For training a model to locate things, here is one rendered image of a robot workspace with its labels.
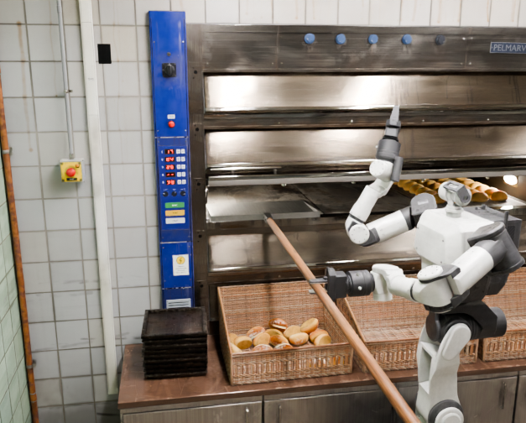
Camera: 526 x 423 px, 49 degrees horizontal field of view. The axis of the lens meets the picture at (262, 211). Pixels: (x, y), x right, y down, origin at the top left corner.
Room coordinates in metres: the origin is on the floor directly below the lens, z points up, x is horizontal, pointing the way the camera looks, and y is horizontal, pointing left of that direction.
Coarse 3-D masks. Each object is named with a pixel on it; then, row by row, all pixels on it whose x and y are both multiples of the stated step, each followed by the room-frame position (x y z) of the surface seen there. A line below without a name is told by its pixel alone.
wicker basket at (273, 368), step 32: (224, 288) 2.66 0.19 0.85; (256, 288) 2.69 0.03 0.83; (288, 288) 2.72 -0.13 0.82; (224, 320) 2.41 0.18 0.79; (256, 320) 2.65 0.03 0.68; (288, 320) 2.67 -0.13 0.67; (320, 320) 2.70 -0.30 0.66; (224, 352) 2.42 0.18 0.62; (256, 352) 2.22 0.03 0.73; (288, 352) 2.25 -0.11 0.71; (320, 352) 2.47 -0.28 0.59; (352, 352) 2.30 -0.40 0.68
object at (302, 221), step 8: (496, 208) 2.96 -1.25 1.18; (504, 208) 2.96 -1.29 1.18; (512, 208) 2.96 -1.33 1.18; (520, 208) 2.96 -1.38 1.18; (320, 216) 2.80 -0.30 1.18; (328, 216) 2.80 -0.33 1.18; (336, 216) 2.80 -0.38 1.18; (344, 216) 2.80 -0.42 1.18; (368, 216) 2.82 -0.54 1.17; (376, 216) 2.83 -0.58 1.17; (384, 216) 2.84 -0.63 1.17; (208, 224) 2.68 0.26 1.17; (216, 224) 2.69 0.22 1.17; (224, 224) 2.70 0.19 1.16; (232, 224) 2.70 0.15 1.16; (240, 224) 2.71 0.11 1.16; (248, 224) 2.72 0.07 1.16; (256, 224) 2.72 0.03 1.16; (264, 224) 2.73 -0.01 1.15; (280, 224) 2.74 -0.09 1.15; (288, 224) 2.75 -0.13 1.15; (296, 224) 2.76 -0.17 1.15; (304, 224) 2.76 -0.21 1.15; (312, 224) 2.77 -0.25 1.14; (320, 224) 2.78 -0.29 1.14
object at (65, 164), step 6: (60, 162) 2.50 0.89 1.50; (66, 162) 2.51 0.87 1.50; (72, 162) 2.51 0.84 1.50; (78, 162) 2.52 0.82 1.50; (84, 162) 2.58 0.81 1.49; (60, 168) 2.50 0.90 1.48; (66, 168) 2.51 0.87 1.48; (72, 168) 2.51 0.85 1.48; (78, 168) 2.51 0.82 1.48; (84, 168) 2.57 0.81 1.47; (60, 174) 2.50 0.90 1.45; (78, 174) 2.51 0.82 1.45; (84, 174) 2.55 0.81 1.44; (60, 180) 2.51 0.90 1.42; (66, 180) 2.51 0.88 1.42; (72, 180) 2.51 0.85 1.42; (78, 180) 2.51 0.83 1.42; (84, 180) 2.53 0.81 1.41
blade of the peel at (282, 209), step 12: (216, 204) 3.03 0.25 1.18; (228, 204) 3.03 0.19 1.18; (240, 204) 3.03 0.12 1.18; (252, 204) 3.03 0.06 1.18; (264, 204) 3.03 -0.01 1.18; (276, 204) 3.03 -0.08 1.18; (288, 204) 3.03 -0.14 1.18; (300, 204) 3.03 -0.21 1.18; (216, 216) 2.69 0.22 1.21; (228, 216) 2.70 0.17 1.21; (240, 216) 2.71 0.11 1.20; (252, 216) 2.72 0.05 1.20; (276, 216) 2.74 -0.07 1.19; (288, 216) 2.75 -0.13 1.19; (300, 216) 2.76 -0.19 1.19; (312, 216) 2.78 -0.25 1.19
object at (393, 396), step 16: (272, 224) 2.54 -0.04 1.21; (304, 272) 1.93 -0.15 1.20; (320, 288) 1.76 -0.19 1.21; (336, 320) 1.54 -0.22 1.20; (352, 336) 1.42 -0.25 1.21; (368, 352) 1.33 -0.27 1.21; (368, 368) 1.27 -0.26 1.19; (384, 384) 1.18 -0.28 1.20; (400, 400) 1.11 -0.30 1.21; (400, 416) 1.08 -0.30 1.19; (416, 416) 1.06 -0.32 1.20
